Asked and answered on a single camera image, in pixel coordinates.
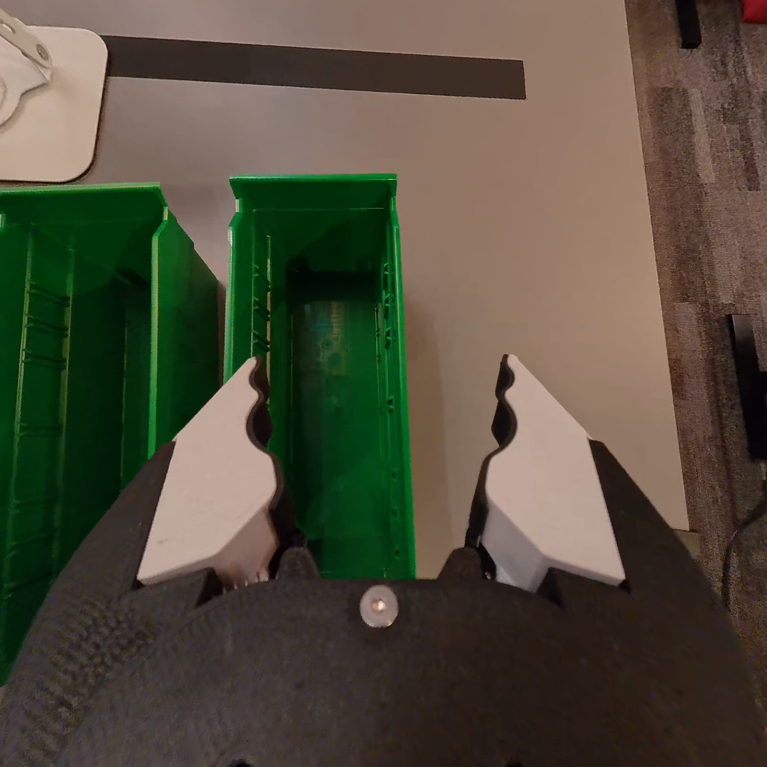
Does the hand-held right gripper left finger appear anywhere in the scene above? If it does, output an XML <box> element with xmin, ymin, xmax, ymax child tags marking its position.
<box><xmin>137</xmin><ymin>356</ymin><xmax>285</xmax><ymax>588</ymax></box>

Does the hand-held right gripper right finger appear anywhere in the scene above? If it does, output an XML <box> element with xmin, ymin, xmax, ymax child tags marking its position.
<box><xmin>464</xmin><ymin>354</ymin><xmax>628</xmax><ymax>592</ymax></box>

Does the stack of green plastic bins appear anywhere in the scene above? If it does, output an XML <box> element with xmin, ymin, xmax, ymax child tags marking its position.
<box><xmin>223</xmin><ymin>173</ymin><xmax>418</xmax><ymax>581</ymax></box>

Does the green plastic bin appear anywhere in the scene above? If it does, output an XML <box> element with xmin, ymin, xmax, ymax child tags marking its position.
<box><xmin>0</xmin><ymin>183</ymin><xmax>221</xmax><ymax>684</ymax></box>

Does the black furniture leg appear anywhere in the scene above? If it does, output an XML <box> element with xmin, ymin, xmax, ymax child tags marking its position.
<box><xmin>727</xmin><ymin>313</ymin><xmax>767</xmax><ymax>461</ymax></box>
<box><xmin>676</xmin><ymin>0</ymin><xmax>703</xmax><ymax>50</ymax></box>

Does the black cable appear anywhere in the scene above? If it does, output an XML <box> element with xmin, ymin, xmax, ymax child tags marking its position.
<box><xmin>721</xmin><ymin>502</ymin><xmax>767</xmax><ymax>603</ymax></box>

